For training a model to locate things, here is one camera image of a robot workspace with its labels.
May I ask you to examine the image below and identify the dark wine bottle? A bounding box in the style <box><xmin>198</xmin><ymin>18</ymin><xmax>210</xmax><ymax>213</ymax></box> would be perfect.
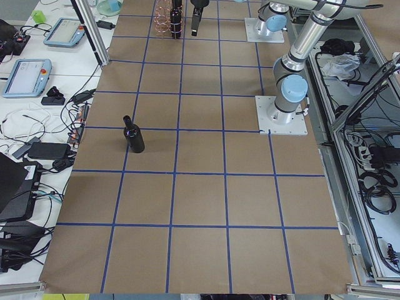
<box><xmin>170</xmin><ymin>0</ymin><xmax>183</xmax><ymax>39</ymax></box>
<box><xmin>123</xmin><ymin>115</ymin><xmax>145</xmax><ymax>153</ymax></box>

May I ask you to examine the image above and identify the dark wine bottle in basket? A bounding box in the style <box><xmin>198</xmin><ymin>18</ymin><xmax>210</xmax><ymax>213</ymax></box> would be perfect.
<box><xmin>170</xmin><ymin>0</ymin><xmax>183</xmax><ymax>39</ymax></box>

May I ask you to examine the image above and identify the green glass bowl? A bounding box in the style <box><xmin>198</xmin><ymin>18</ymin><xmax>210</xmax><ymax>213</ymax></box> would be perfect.
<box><xmin>96</xmin><ymin>0</ymin><xmax>123</xmax><ymax>17</ymax></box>

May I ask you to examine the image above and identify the blue teach pendant upper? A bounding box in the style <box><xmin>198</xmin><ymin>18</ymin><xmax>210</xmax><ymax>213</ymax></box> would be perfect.
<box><xmin>43</xmin><ymin>17</ymin><xmax>85</xmax><ymax>48</ymax></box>

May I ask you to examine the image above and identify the blue teach pendant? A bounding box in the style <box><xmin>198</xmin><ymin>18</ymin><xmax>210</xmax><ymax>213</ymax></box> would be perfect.
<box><xmin>2</xmin><ymin>59</ymin><xmax>53</xmax><ymax>98</ymax></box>
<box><xmin>43</xmin><ymin>17</ymin><xmax>85</xmax><ymax>48</ymax></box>

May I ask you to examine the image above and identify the white crumpled cloth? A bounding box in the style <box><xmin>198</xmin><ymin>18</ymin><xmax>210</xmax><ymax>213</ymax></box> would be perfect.
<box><xmin>321</xmin><ymin>54</ymin><xmax>360</xmax><ymax>80</ymax></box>

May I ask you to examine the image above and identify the green cube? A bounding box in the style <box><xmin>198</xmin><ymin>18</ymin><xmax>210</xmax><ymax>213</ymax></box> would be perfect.
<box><xmin>31</xmin><ymin>10</ymin><xmax>46</xmax><ymax>24</ymax></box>

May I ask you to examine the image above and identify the black small device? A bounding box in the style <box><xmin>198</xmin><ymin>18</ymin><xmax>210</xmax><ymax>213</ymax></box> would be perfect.
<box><xmin>41</xmin><ymin>86</ymin><xmax>66</xmax><ymax>106</ymax></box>

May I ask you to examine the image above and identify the blue teach pendant lower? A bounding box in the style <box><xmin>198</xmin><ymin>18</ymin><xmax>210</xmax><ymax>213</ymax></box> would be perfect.
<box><xmin>2</xmin><ymin>59</ymin><xmax>53</xmax><ymax>98</ymax></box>

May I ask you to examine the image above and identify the black power adapter brick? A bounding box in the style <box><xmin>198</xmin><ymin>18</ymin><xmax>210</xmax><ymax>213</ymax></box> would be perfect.
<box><xmin>27</xmin><ymin>142</ymin><xmax>71</xmax><ymax>160</ymax></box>

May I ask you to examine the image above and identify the black laptop computer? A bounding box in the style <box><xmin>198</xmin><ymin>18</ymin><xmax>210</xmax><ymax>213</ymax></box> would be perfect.
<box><xmin>1</xmin><ymin>154</ymin><xmax>42</xmax><ymax>222</ymax></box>

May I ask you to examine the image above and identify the copper wire wine basket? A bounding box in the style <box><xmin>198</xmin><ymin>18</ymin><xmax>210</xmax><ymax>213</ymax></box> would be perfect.
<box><xmin>154</xmin><ymin>0</ymin><xmax>172</xmax><ymax>38</ymax></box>

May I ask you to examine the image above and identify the aluminium frame post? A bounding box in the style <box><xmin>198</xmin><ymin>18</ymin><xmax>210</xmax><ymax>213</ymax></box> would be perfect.
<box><xmin>71</xmin><ymin>0</ymin><xmax>109</xmax><ymax>67</ymax></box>

